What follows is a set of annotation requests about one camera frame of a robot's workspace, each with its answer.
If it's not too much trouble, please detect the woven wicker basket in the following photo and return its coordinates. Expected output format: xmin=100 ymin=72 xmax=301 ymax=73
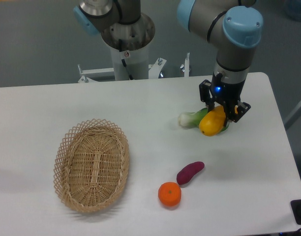
xmin=54 ymin=119 xmax=129 ymax=213

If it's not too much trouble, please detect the white metal base frame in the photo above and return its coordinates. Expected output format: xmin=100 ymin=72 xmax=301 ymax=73
xmin=78 ymin=52 xmax=191 ymax=83

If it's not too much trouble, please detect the white frame at right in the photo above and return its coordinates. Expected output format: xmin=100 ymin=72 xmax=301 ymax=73
xmin=284 ymin=100 xmax=301 ymax=130

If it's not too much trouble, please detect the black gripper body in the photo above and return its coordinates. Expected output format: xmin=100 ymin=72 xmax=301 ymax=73
xmin=209 ymin=72 xmax=246 ymax=108

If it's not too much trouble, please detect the black device at edge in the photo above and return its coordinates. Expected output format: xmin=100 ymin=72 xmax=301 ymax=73
xmin=290 ymin=199 xmax=301 ymax=225

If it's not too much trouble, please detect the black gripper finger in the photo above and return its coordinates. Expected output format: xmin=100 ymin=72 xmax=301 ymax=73
xmin=223 ymin=100 xmax=251 ymax=125
xmin=199 ymin=80 xmax=216 ymax=112

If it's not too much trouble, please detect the green bok choy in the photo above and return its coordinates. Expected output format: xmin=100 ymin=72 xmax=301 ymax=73
xmin=178 ymin=108 xmax=229 ymax=132

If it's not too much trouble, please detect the purple sweet potato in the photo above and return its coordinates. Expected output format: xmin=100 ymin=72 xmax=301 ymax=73
xmin=176 ymin=161 xmax=205 ymax=185

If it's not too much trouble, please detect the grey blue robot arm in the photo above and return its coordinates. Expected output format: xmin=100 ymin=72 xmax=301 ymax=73
xmin=73 ymin=0 xmax=263 ymax=122

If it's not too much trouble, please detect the orange tangerine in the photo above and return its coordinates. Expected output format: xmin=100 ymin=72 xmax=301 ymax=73
xmin=157 ymin=182 xmax=181 ymax=207

